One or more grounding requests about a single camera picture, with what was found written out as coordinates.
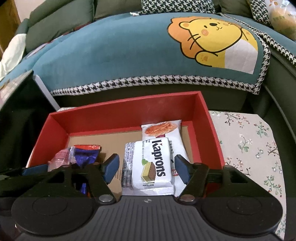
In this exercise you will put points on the dark green sofa cushion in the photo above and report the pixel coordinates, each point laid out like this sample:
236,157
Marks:
52,19

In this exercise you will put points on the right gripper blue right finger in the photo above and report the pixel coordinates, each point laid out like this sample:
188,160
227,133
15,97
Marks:
184,168

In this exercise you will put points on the white cloth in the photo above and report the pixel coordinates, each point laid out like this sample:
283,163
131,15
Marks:
13,54

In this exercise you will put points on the white noodle snack packet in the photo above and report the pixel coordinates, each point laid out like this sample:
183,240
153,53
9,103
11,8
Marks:
172,131

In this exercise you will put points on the clear plastic bag of food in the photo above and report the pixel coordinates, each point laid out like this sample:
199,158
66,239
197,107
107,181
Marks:
281,14

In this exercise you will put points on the red cardboard box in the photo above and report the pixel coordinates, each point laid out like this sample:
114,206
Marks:
113,124

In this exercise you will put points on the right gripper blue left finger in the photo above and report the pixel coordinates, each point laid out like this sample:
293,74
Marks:
109,168

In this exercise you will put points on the teal lion sofa cover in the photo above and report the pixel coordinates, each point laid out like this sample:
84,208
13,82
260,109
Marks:
170,48

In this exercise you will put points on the pink clear snack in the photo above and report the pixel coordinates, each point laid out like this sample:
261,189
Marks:
63,157

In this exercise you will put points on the red crown snack packet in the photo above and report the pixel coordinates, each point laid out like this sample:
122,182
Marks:
88,147

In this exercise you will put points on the blue foil snack packet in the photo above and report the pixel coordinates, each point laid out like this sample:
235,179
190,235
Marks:
85,157

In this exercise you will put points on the white Kaprons wafer packet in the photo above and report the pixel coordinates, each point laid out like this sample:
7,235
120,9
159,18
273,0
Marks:
146,168

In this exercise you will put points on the houndstooth cushion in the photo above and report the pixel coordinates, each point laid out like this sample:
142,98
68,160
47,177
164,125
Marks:
259,11
176,6

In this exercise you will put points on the floral tablecloth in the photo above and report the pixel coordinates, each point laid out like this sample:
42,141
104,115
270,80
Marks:
248,144

